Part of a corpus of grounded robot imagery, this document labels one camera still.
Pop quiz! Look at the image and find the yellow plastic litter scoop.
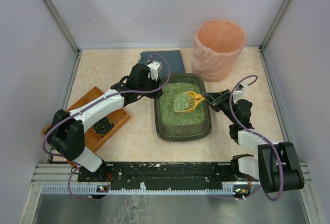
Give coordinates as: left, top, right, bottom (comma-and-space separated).
173, 91, 205, 113

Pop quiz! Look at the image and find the dark green litter box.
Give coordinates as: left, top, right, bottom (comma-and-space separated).
154, 73, 212, 141

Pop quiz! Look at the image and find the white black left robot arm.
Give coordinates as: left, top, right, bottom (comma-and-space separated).
45, 61, 162, 172

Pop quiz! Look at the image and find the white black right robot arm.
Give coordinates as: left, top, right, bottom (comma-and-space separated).
202, 90, 305, 193

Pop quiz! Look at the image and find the dark teal folded cloth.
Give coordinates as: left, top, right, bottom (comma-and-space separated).
138, 50, 186, 77

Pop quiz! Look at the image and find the orange trash bin with bag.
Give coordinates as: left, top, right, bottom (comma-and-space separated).
192, 19, 247, 82

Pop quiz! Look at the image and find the black coiled item in tray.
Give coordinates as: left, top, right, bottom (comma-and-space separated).
93, 117, 114, 137

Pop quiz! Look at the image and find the orange compartment tray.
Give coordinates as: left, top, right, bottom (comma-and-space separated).
42, 89, 130, 160

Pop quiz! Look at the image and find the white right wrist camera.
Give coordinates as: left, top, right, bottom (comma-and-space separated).
233, 84, 249, 98

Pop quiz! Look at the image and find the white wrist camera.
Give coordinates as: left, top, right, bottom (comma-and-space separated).
147, 61, 162, 81
233, 84, 249, 98

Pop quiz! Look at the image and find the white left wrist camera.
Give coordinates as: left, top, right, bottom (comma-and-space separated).
147, 61, 162, 81

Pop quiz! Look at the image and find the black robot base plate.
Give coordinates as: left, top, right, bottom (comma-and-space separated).
78, 162, 256, 190

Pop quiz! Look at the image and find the white slotted cable duct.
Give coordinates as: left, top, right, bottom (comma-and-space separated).
41, 183, 247, 196

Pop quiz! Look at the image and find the aluminium frame post right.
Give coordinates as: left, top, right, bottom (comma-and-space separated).
258, 0, 292, 52

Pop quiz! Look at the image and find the aluminium frame post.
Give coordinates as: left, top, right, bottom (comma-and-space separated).
28, 0, 80, 53
258, 0, 292, 52

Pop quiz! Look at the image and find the aluminium frame post left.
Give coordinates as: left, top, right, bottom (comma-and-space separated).
28, 0, 80, 53

